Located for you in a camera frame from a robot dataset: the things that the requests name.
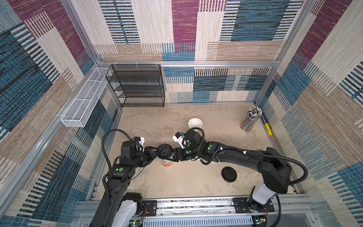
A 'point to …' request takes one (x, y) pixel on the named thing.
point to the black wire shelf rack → (137, 84)
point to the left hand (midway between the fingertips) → (161, 152)
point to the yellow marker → (269, 130)
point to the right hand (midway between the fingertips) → (172, 158)
